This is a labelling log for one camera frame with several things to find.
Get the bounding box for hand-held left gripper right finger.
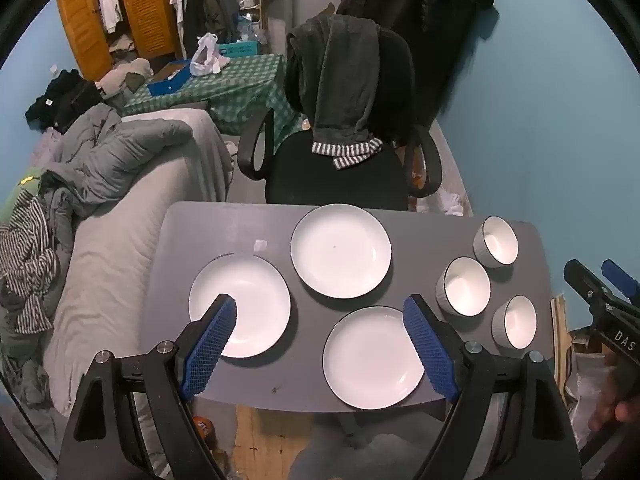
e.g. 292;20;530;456
402;294;583;480

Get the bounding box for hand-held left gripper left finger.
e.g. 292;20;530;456
56;293;237;480

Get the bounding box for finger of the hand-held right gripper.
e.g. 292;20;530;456
563;259;617;313
601;259;640;308

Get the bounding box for white plate with black rim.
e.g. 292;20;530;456
322;306;427;409
188;252;292;359
290;203;393;298

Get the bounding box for white ribbed bowl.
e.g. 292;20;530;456
473;215;519;267
491;294;538;351
436;256;492;317

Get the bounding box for person's right hand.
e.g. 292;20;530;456
587;354;640;433

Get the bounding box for light wooden boards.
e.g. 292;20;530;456
550;294;576;396

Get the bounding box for clear plastic bag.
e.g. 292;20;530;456
565;350;616;461

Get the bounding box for orange object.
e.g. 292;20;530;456
192;415;216;448

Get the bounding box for grey bed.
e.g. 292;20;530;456
42;110;233;416

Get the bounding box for crumpled white bag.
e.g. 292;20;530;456
417;187;473;218

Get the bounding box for grey-green garment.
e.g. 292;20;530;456
0;330;51;408

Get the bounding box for black office chair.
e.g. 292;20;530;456
237;25;443;211

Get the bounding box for black and white striped shirt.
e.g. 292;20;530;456
0;195;58;333

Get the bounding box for grey duvet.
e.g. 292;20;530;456
37;102;193;221

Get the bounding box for green checkered tablecloth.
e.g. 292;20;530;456
122;54;306;136

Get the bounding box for blue flat box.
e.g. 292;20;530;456
147;60;193;97

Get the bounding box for grey hooded jacket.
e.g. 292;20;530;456
287;14;383;170

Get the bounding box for pile of beige clothes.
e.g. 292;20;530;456
95;57;153;101

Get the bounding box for pile of black clothes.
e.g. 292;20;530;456
25;69;106;133

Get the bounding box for white plastic bag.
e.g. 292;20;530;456
189;32;232;77

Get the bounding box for black hanging coat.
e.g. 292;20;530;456
336;0;495;126

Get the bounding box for orange wooden wardrobe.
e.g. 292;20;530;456
56;0;183;81

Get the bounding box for white hanging shirt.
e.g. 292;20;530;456
96;0;123;36

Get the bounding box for dark clothes on rail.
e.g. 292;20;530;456
170;0;241;61

